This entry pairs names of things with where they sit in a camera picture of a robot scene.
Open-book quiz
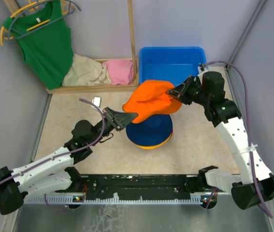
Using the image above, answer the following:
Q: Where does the yellow bucket hat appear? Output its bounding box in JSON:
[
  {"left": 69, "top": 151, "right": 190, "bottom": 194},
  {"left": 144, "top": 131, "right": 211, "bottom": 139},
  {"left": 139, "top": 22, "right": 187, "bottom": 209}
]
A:
[{"left": 135, "top": 138, "right": 168, "bottom": 150}]

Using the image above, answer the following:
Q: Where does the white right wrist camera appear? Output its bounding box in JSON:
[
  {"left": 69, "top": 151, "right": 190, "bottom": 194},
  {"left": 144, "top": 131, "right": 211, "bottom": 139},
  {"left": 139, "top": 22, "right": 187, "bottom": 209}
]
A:
[{"left": 198, "top": 63, "right": 209, "bottom": 82}]

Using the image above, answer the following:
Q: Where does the wooden clothes rack frame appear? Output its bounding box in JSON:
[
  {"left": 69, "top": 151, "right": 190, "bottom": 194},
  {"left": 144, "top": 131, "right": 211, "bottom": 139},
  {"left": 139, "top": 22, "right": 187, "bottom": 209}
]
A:
[{"left": 3, "top": 0, "right": 139, "bottom": 94}]

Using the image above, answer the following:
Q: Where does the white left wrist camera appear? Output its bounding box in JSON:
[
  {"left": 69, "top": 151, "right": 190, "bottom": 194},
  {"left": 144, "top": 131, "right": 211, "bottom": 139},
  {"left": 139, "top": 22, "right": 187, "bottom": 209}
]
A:
[{"left": 91, "top": 96, "right": 101, "bottom": 108}]

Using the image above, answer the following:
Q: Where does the blue plastic bin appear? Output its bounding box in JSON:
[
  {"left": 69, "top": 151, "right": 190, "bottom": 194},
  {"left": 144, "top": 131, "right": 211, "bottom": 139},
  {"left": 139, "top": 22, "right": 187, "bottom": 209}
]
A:
[{"left": 139, "top": 46, "right": 206, "bottom": 86}]

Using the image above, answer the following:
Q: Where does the green tank top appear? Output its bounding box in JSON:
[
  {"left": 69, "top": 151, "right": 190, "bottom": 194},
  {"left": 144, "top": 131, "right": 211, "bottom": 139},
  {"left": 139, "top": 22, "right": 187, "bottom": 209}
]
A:
[{"left": 3, "top": 0, "right": 74, "bottom": 90}]

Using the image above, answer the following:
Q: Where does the navy blue hat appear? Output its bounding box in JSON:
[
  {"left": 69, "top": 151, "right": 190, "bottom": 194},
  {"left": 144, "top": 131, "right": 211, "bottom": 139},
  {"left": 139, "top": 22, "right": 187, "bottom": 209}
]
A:
[{"left": 126, "top": 115, "right": 173, "bottom": 146}]

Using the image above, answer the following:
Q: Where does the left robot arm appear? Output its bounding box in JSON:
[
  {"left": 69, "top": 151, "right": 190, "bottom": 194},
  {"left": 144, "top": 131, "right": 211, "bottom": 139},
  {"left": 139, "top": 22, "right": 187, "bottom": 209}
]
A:
[{"left": 0, "top": 107, "right": 137, "bottom": 215}]

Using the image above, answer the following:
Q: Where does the orange hat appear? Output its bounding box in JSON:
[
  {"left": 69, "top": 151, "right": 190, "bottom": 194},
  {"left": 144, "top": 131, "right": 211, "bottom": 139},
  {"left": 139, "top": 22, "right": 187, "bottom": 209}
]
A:
[{"left": 122, "top": 80, "right": 182, "bottom": 124}]

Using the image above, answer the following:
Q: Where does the pink cloth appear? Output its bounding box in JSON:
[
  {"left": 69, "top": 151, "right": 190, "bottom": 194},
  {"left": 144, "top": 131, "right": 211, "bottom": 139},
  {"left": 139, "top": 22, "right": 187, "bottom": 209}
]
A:
[{"left": 102, "top": 59, "right": 134, "bottom": 85}]

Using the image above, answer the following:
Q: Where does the cream cloth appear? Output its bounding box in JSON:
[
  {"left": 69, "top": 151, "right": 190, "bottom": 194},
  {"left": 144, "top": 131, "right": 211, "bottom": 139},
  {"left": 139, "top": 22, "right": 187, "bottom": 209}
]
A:
[{"left": 62, "top": 54, "right": 111, "bottom": 87}]

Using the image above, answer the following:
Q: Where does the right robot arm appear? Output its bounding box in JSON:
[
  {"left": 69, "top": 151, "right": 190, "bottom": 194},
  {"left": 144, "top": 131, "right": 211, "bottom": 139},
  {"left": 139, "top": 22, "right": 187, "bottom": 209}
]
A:
[{"left": 166, "top": 71, "right": 274, "bottom": 210}]

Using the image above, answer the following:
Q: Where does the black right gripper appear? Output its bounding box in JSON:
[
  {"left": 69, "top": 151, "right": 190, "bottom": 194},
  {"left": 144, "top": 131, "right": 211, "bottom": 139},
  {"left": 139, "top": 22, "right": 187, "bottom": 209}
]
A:
[{"left": 167, "top": 75, "right": 210, "bottom": 106}]

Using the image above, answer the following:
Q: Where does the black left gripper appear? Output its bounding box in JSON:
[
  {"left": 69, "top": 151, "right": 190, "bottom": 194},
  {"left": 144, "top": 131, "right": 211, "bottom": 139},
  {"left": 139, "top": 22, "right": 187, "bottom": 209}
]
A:
[{"left": 89, "top": 106, "right": 138, "bottom": 146}]

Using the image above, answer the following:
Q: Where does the yellow clothes hanger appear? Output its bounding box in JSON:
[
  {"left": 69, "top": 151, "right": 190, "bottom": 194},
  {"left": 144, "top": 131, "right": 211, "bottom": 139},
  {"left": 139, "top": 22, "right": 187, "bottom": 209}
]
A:
[{"left": 3, "top": 2, "right": 71, "bottom": 52}]

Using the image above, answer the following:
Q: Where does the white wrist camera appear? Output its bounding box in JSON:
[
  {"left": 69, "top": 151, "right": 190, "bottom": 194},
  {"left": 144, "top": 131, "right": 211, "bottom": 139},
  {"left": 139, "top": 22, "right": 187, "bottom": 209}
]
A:
[
  {"left": 198, "top": 63, "right": 209, "bottom": 82},
  {"left": 91, "top": 96, "right": 101, "bottom": 108}
]

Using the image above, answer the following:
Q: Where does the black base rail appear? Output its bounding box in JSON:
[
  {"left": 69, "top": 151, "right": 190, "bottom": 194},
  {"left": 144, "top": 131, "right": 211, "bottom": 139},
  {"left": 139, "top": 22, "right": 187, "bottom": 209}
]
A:
[{"left": 54, "top": 173, "right": 227, "bottom": 201}]

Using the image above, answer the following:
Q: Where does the grey clothes hanger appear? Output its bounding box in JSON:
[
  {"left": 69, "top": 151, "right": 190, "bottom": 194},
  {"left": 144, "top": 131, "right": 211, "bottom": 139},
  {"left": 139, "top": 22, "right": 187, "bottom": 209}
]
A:
[{"left": 0, "top": 0, "right": 81, "bottom": 46}]

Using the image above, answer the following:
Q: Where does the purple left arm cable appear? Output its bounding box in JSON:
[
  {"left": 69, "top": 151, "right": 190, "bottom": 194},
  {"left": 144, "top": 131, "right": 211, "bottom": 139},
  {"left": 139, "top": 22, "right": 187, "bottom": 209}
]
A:
[{"left": 0, "top": 98, "right": 106, "bottom": 210}]

